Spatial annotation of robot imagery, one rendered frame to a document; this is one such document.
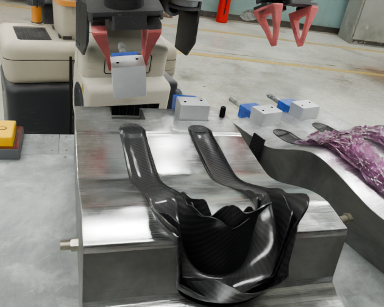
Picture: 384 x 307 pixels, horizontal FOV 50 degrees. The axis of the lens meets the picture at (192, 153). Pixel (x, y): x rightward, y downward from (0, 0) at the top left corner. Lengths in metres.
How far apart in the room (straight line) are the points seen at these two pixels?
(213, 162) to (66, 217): 0.22
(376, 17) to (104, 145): 6.00
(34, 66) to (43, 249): 0.82
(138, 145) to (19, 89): 0.76
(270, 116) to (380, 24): 5.73
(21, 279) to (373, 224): 0.45
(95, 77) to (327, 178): 0.64
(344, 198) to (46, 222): 0.42
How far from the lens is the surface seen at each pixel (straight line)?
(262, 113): 0.79
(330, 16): 6.71
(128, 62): 0.64
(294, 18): 0.92
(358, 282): 0.61
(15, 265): 0.54
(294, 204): 0.44
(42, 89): 1.32
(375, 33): 6.50
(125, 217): 0.38
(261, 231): 0.46
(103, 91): 1.03
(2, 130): 0.74
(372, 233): 0.63
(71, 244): 0.49
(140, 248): 0.37
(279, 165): 0.72
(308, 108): 0.88
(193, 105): 0.68
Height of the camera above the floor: 1.18
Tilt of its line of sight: 29 degrees down
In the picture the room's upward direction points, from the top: 10 degrees clockwise
